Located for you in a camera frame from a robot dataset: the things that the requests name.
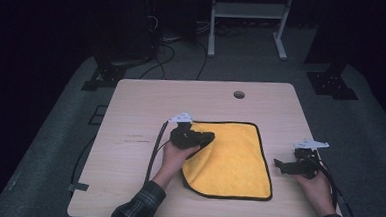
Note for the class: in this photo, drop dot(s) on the person's left hand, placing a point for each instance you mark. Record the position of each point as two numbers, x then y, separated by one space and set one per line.
173 161

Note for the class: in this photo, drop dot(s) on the dark tape strip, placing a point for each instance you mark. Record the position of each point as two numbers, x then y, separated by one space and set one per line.
78 186

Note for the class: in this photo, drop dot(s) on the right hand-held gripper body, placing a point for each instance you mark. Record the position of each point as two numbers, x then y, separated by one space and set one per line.
306 163

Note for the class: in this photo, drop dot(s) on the black stand base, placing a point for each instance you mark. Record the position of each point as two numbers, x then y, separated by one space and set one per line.
330 84
104 77

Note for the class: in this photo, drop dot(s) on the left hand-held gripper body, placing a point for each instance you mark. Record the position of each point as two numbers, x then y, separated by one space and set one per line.
186 138

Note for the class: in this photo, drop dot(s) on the yellow cloth with black trim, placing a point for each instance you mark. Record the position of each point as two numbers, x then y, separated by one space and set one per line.
235 160

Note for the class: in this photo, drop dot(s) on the person's right hand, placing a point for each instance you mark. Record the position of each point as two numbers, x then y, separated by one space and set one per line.
318 195

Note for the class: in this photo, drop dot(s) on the white metal stand frame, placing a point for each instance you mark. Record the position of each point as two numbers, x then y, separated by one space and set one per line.
249 10

